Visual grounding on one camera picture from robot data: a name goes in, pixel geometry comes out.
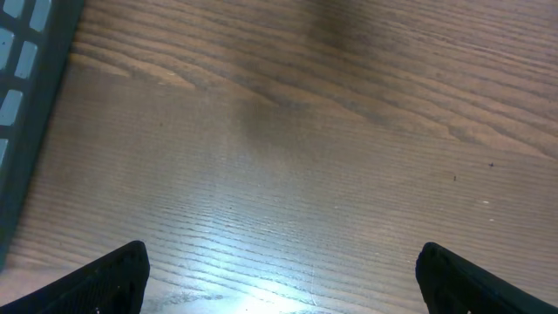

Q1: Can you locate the grey plastic mesh basket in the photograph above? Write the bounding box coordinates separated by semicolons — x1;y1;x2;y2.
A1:
1;0;85;268

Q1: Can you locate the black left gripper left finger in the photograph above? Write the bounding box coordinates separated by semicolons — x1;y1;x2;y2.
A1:
1;241;150;314

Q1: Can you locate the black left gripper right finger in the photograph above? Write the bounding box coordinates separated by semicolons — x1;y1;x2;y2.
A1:
415;242;557;314

